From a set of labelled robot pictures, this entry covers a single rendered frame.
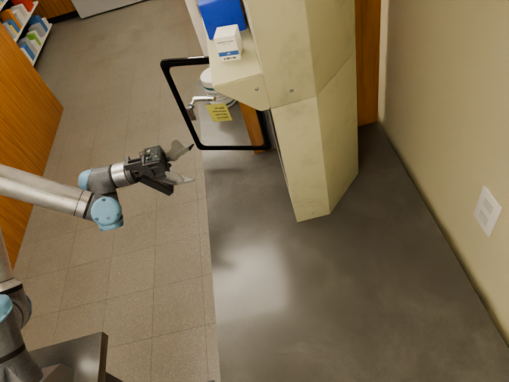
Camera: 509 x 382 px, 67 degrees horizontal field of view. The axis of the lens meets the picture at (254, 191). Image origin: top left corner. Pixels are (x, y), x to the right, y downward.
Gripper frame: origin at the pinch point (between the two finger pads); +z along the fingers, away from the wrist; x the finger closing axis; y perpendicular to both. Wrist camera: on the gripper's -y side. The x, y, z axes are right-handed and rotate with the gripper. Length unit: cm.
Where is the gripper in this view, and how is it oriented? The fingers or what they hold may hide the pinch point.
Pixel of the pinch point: (195, 162)
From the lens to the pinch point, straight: 119.8
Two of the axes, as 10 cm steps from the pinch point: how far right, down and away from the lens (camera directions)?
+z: 9.7, -2.2, -0.8
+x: -1.2, -7.7, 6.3
